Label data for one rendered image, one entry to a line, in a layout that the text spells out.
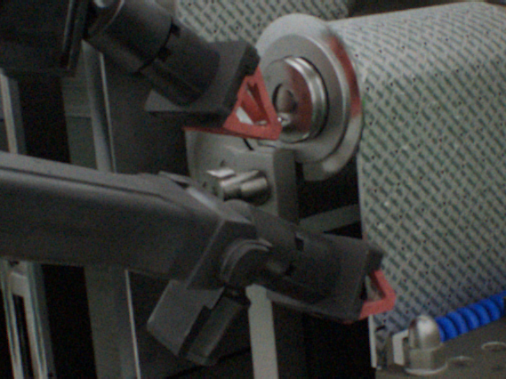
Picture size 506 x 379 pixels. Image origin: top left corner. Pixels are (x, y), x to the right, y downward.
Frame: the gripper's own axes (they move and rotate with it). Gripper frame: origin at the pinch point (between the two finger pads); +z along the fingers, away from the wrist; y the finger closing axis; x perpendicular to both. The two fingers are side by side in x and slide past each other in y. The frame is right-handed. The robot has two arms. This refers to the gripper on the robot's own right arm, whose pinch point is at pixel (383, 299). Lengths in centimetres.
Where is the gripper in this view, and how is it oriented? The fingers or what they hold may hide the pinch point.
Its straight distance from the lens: 101.7
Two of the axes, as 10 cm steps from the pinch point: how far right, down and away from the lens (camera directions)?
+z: 7.0, 3.2, 6.4
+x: 3.0, -9.4, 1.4
